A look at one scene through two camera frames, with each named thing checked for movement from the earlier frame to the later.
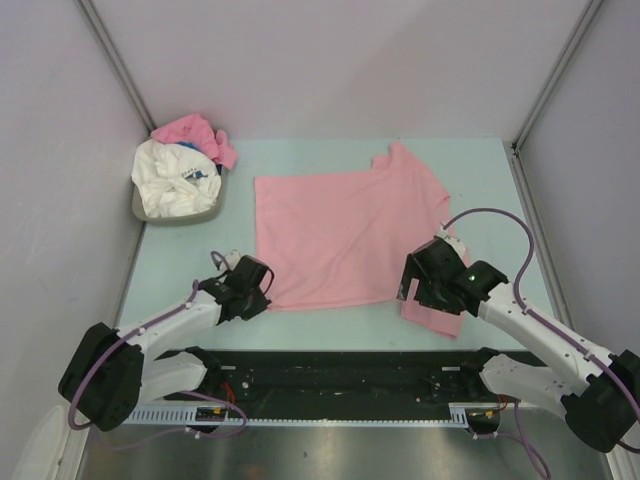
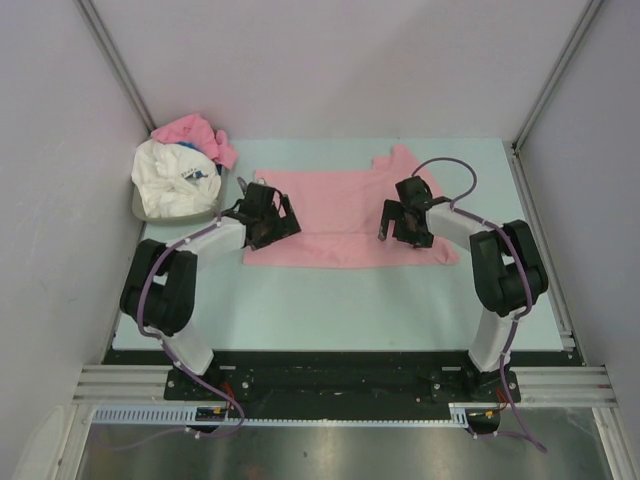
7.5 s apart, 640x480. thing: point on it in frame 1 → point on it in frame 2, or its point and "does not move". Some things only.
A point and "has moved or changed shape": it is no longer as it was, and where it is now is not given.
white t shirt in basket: x=174 y=179 does not move
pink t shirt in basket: x=196 y=129 does not move
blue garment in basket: x=190 y=145 does not move
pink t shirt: x=340 y=239 has moved or changed shape
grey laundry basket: x=202 y=214 does not move
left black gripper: x=259 y=305 → x=284 y=226
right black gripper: x=413 y=271 → x=420 y=239
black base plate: x=345 y=379 does not move
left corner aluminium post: x=114 y=57 does not move
